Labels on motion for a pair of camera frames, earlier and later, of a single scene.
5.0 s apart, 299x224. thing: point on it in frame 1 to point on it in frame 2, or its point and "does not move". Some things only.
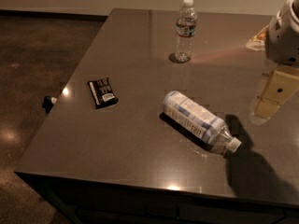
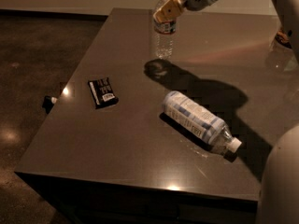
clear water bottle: [186, 24] to [163, 31]
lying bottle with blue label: [197, 121] does not move
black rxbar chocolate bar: [102, 92] does not move
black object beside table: [48, 104] does not move
